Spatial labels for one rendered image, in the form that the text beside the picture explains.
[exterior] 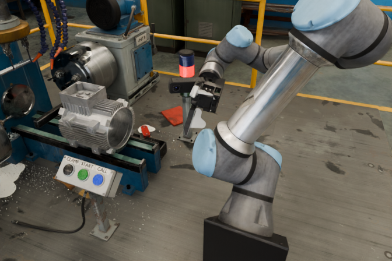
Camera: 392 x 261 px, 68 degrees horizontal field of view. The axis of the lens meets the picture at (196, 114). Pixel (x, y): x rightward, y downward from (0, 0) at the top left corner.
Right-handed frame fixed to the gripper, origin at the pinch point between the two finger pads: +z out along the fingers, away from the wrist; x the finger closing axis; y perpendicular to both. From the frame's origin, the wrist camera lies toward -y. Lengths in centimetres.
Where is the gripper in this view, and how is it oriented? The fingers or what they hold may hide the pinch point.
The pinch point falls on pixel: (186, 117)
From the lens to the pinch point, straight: 79.8
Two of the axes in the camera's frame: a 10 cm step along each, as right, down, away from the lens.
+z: -2.5, 6.5, -7.2
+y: 9.6, 2.8, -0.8
